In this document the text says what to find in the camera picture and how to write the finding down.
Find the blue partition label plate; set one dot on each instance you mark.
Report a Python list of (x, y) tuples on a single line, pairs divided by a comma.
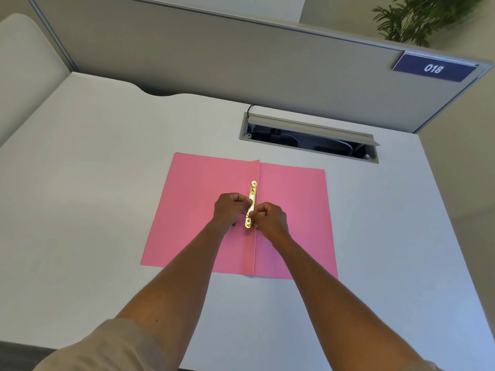
[(435, 67)]

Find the person's right fingers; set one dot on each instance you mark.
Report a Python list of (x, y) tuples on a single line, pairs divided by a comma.
[(257, 216)]

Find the pink paper file folder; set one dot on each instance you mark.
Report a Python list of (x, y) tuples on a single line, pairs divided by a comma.
[(193, 212)]

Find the person's left fingers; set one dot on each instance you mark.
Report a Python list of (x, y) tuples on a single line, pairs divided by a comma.
[(243, 202)]

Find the person's right forearm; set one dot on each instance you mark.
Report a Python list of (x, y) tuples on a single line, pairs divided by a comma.
[(332, 301)]

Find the person's left hand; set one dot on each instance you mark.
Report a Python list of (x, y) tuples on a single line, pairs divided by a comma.
[(228, 208)]

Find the beige shirt sleeve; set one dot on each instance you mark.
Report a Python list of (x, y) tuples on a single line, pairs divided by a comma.
[(108, 347)]

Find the green potted plant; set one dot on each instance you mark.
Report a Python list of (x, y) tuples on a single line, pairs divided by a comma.
[(417, 17)]

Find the person's right hand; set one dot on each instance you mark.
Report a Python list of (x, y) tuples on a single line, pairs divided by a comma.
[(272, 220)]

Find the white side desk divider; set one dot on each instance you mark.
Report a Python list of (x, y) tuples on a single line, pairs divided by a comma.
[(27, 69)]

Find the gold metal file fastener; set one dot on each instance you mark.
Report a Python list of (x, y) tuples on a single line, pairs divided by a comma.
[(252, 195)]

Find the person's left forearm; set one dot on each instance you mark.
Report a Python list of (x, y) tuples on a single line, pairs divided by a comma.
[(174, 282)]

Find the grey desk partition panel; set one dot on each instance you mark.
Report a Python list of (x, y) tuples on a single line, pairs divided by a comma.
[(247, 61)]

